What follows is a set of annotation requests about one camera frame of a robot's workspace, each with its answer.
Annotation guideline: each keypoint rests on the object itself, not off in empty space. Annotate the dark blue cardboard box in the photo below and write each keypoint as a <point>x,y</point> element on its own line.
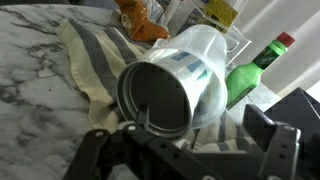
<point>300,106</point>

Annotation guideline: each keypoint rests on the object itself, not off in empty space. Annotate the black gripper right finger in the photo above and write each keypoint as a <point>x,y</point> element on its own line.
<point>280,150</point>

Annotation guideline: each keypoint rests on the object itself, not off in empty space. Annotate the clear plastic jar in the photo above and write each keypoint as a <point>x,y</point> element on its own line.
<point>206,50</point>

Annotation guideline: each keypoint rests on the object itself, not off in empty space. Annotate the metal cup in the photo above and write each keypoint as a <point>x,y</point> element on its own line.
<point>156,96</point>

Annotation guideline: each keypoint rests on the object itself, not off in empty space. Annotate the grey striped cream towel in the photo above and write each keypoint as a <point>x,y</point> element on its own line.
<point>93,63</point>

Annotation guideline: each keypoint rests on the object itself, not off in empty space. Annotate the yellow label bag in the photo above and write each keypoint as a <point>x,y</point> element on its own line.
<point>220,11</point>

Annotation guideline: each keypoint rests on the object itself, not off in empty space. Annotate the orange snack bag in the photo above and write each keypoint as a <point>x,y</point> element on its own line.
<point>140,20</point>

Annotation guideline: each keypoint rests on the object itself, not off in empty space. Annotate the clear acrylic organizer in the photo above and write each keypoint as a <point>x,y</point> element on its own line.
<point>238,43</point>

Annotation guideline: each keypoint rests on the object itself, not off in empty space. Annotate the green bottle red cap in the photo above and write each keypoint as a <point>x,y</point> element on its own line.
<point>246,78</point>

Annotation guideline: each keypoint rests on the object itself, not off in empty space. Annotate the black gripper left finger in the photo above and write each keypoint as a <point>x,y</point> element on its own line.
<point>133,153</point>

